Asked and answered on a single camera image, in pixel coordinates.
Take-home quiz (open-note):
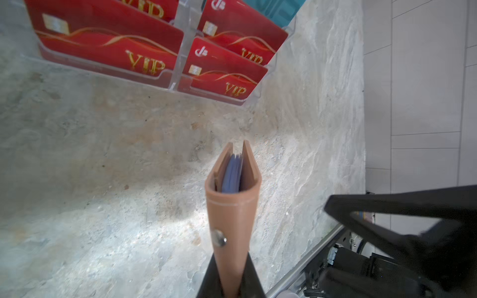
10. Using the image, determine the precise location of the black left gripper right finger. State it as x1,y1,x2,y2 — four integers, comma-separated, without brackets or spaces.
239,254,266,298

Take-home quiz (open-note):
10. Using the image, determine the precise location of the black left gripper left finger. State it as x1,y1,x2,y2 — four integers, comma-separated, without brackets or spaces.
196,255,224,298

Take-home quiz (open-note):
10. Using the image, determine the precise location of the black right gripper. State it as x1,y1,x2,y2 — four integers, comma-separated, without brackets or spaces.
316,185,477,298

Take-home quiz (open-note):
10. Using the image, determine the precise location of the tan leather card holder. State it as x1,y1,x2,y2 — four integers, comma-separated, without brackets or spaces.
205,140,262,298

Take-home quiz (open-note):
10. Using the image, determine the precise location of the clear acrylic card stand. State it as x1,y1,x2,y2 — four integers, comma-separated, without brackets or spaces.
24,1,293,106

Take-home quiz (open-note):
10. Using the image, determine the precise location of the teal VIP card right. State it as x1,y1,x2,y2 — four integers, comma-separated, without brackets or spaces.
243,0,306,27

